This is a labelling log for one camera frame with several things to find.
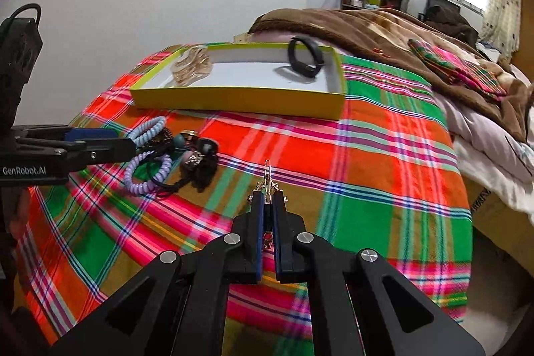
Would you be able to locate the dark bead bracelet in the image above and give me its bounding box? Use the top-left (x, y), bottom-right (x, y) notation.
top-left (142, 126), bottom-right (175, 153)

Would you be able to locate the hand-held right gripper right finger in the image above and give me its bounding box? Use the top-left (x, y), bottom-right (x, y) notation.
top-left (273, 191), bottom-right (487, 356)

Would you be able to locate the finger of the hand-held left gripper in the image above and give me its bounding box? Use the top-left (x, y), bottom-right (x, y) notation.
top-left (12, 124), bottom-right (119, 142)
top-left (17, 136), bottom-right (138, 173)

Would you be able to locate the folded plaid cloth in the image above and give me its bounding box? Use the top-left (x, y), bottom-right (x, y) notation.
top-left (408, 38), bottom-right (509, 103)

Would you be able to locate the blue spiral hair tie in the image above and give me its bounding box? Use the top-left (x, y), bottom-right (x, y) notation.
top-left (126, 116), bottom-right (168, 147)

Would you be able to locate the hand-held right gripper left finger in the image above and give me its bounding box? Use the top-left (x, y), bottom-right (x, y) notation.
top-left (50, 191), bottom-right (268, 356)

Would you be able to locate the black monitor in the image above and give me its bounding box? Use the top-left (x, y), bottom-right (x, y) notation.
top-left (425, 0), bottom-right (462, 22)

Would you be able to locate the pink pillow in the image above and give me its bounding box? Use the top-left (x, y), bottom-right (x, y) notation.
top-left (245, 28), bottom-right (295, 45)

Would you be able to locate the black hair tie gold charm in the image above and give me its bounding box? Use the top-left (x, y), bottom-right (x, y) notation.
top-left (148, 129), bottom-right (220, 193)

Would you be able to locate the brown blanket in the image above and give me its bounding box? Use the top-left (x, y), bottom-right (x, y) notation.
top-left (247, 8), bottom-right (534, 144)

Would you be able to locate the dark clothing pile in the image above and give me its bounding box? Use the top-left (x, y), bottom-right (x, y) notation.
top-left (423, 5), bottom-right (480, 48)

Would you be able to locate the white quilt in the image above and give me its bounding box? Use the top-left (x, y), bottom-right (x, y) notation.
top-left (434, 43), bottom-right (534, 225)

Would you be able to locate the black smart band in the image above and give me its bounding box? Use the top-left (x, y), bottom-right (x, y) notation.
top-left (288, 36), bottom-right (324, 79)

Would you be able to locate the plaid bedsheet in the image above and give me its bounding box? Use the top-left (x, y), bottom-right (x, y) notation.
top-left (14, 43), bottom-right (474, 356)

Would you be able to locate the yellow-green shallow box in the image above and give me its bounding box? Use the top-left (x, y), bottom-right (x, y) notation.
top-left (128, 42), bottom-right (347, 120)

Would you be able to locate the black hair tie with ball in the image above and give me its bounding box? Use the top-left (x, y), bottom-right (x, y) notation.
top-left (172, 133), bottom-right (206, 174)

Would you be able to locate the purple spiral hair tie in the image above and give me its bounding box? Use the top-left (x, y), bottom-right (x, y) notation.
top-left (124, 153), bottom-right (173, 197)

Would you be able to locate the metal hair clip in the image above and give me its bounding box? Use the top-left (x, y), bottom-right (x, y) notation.
top-left (248, 159), bottom-right (288, 252)

